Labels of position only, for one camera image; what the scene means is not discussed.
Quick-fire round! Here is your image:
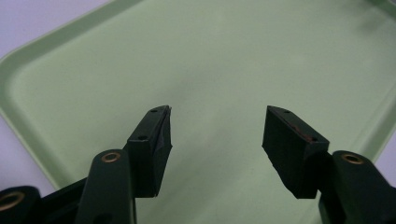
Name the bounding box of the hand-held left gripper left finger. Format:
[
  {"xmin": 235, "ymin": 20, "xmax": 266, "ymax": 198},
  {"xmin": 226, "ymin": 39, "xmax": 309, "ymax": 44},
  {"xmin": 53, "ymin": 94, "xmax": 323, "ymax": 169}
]
[{"xmin": 123, "ymin": 105, "xmax": 174, "ymax": 199}]

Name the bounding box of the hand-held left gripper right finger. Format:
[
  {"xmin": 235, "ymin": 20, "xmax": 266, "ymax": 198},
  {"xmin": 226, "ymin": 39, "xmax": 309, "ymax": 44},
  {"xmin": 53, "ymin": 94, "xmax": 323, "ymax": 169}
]
[{"xmin": 262, "ymin": 105, "xmax": 331, "ymax": 200}]

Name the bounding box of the light green plastic tray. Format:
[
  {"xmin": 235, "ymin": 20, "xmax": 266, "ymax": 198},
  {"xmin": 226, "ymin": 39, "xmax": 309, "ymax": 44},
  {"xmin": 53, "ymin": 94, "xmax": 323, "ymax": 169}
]
[{"xmin": 0, "ymin": 0, "xmax": 396, "ymax": 224}]

